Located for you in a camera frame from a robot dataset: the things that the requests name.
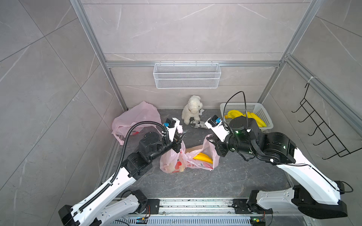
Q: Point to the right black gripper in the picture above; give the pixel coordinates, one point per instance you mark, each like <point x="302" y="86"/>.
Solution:
<point x="216" y="141"/>

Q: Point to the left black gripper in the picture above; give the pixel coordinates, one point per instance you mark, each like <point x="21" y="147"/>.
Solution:
<point x="175" y="142"/>

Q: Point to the pink plastic bag with print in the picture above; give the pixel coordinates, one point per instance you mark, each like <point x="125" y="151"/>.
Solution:
<point x="172" y="162"/>

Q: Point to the orange-yellow banana bunch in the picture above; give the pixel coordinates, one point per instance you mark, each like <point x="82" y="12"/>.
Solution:
<point x="203" y="157"/>

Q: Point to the plain pink plastic bag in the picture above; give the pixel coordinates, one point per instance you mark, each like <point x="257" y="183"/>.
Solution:
<point x="142" y="112"/>

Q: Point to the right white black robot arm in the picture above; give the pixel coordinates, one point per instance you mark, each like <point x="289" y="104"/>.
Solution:
<point x="315" y="195"/>

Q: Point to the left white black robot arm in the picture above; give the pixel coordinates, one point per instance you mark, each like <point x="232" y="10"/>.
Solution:
<point x="97" y="209"/>

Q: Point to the yellow-green banana bunch left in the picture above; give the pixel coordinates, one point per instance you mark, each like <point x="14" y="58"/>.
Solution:
<point x="233" y="114"/>

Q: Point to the yellow-green banana bunch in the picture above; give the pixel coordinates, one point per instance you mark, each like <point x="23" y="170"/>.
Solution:
<point x="233" y="114"/>
<point x="260" y="123"/>

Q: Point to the yellow-green banana bunch right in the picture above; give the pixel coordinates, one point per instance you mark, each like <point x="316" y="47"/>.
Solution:
<point x="260" y="123"/>

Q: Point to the white plush toy dog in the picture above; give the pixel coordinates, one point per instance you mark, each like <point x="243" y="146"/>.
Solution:
<point x="192" y="109"/>

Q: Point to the white plastic basket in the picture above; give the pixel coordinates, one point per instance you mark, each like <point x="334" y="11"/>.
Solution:
<point x="256" y="108"/>

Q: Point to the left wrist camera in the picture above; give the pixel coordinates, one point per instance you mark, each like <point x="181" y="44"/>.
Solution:
<point x="174" y="127"/>

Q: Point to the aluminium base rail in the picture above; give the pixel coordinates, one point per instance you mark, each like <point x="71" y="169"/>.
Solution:
<point x="194" y="211"/>

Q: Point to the black wire hook rack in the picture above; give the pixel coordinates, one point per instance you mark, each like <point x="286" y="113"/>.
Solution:
<point x="329" y="137"/>

